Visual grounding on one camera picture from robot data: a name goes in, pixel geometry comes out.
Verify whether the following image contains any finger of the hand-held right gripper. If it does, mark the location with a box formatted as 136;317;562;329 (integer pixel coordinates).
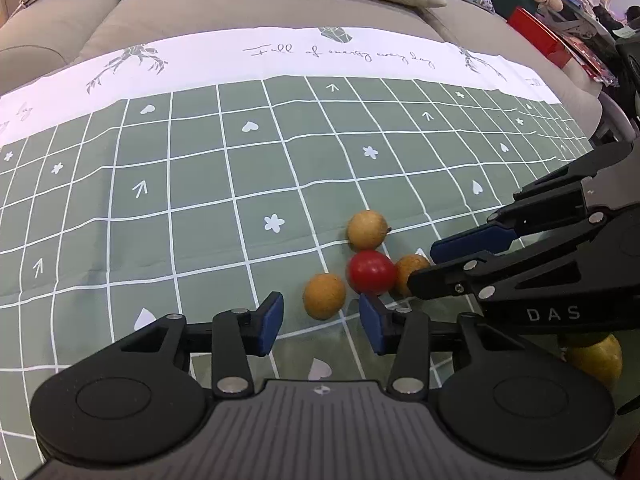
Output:
429;162;610;264
407;219;622;302

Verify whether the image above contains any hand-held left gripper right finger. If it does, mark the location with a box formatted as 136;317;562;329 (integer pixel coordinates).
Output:
358;294;527;396

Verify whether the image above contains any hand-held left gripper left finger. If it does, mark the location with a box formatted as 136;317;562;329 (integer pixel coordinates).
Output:
120;291;285;397

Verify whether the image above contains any brown longan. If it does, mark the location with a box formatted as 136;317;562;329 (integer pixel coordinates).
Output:
302;273;347;320
391;254;432;300
347;211;390;252

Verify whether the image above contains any red cherry tomato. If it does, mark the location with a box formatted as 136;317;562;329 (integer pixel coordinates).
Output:
348;250;399;296

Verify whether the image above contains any yellow-green round melon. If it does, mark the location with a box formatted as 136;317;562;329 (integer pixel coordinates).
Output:
565;332;624;392

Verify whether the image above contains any green checked tablecloth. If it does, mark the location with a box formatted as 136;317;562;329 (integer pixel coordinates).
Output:
0;25;606;463

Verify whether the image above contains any pile of magazines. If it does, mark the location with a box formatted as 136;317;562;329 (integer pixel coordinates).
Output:
564;35;617;85

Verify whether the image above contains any red box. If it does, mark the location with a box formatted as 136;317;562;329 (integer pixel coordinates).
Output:
506;7;574;69

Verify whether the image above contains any beige sofa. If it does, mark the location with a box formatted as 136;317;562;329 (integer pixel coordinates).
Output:
0;0;604;122

